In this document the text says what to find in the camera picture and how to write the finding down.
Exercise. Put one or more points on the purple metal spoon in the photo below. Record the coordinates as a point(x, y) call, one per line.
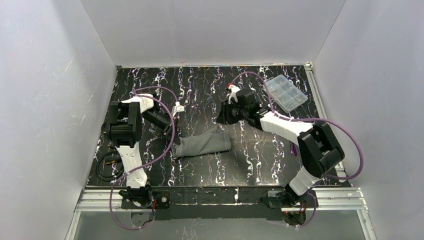
point(293, 149)

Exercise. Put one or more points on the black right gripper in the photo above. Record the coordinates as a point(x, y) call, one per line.
point(224, 112)

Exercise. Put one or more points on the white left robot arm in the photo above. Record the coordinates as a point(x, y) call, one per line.
point(124, 128)

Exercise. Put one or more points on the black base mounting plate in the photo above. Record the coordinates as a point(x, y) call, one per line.
point(292, 212)

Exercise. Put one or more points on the aluminium front frame rail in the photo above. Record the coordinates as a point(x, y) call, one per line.
point(327, 198)

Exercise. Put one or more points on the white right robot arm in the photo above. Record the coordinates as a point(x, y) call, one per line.
point(319, 149)

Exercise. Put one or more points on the grey fabric napkin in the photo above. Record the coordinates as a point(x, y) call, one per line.
point(215, 140)

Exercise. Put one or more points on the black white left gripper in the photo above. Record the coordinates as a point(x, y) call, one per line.
point(168, 125)

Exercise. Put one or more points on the clear plastic screw box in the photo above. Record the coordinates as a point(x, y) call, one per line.
point(283, 92)

